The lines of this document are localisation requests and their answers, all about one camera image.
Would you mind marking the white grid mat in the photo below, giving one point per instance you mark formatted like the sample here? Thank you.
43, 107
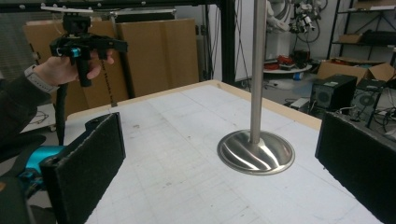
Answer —
174, 149

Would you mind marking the round white table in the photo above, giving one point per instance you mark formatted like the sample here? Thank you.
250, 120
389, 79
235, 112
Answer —
288, 70

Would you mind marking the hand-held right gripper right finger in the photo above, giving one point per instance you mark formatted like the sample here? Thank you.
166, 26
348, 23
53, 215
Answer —
358, 168

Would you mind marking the grey wristwatch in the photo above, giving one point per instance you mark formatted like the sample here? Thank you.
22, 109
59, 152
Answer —
39, 81

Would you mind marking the white electronic box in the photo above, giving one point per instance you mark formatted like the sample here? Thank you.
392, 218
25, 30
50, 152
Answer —
299, 103

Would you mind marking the black perforated bar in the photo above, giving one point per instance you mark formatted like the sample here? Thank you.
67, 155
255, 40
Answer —
108, 84

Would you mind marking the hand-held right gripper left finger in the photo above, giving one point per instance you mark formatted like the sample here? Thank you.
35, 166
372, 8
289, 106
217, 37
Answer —
84, 168

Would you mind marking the open low cardboard box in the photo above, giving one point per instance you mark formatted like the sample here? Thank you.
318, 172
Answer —
345, 71

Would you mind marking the black shelf rack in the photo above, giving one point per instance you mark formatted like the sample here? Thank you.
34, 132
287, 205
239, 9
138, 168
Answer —
333, 31

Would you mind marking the black computer tower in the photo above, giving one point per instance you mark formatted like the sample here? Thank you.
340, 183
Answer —
367, 99
333, 91

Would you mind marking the steel utensil stand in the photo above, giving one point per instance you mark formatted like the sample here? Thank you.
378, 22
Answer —
257, 93

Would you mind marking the small cardboard box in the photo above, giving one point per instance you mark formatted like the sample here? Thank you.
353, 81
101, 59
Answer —
350, 38

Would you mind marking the black case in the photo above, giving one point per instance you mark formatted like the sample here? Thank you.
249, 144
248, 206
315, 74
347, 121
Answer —
378, 37

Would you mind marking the blue container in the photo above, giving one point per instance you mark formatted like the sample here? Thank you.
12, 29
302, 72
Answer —
298, 76

